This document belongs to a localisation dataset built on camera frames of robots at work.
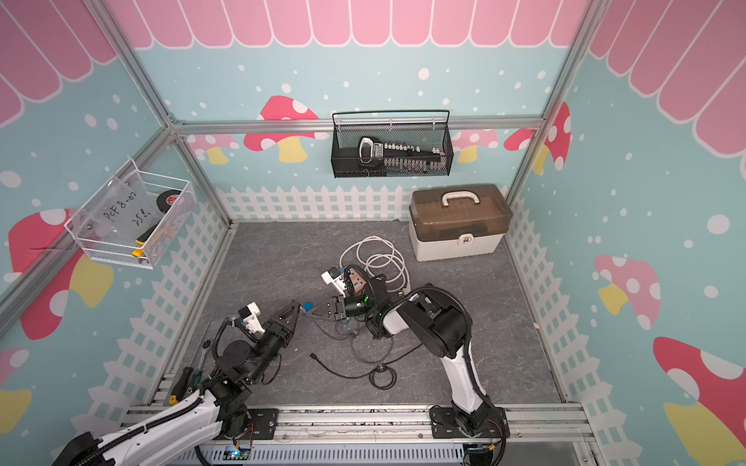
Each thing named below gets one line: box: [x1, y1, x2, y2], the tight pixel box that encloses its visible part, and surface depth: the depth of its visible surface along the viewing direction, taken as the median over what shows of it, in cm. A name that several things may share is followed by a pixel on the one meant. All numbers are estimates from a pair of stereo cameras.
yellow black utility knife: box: [132, 219, 161, 258], surface depth 65 cm
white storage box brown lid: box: [408, 183, 513, 263], surface depth 100 cm
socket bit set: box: [358, 135, 447, 174], surface depth 91 cm
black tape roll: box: [156, 189, 182, 214], surface depth 81 cm
